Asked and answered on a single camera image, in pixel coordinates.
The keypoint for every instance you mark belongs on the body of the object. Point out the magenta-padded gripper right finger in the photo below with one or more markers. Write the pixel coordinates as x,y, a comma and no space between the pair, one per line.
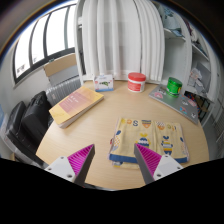
150,160

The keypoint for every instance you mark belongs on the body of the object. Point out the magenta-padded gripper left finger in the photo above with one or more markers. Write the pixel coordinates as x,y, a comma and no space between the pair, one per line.
79,160

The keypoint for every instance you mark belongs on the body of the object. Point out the yellow fish-print towel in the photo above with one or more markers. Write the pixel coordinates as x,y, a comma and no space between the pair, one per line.
150,133

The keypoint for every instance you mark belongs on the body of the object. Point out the yellow and pink book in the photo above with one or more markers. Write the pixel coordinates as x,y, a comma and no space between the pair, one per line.
75,103

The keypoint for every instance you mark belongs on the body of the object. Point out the silver laptop with stickers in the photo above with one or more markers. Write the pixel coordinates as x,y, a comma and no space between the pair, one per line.
176,106

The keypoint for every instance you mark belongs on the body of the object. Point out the black bag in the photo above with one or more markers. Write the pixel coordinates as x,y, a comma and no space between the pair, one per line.
15,120
36,116

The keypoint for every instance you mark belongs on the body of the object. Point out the grey ribbed radiator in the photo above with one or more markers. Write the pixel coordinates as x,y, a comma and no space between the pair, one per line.
61,90

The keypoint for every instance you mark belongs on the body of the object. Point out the green jar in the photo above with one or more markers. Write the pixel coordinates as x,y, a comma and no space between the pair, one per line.
174,87

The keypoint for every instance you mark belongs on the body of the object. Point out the white jar with red lid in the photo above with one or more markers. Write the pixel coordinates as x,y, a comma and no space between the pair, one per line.
136,83

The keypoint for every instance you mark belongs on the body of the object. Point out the small white card box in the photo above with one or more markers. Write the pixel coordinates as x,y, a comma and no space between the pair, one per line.
103,83

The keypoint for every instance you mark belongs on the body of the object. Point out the beige wooden board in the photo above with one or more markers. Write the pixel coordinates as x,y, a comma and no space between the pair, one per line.
60,65

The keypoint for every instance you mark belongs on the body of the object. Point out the white shelf unit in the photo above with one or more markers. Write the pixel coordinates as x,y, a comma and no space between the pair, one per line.
173,53

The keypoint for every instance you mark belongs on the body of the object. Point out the white pleated curtain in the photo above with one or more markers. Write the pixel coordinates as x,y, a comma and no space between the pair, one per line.
116,40

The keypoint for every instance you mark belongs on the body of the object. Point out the dark-framed window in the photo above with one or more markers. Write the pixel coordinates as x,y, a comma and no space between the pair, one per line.
53,33

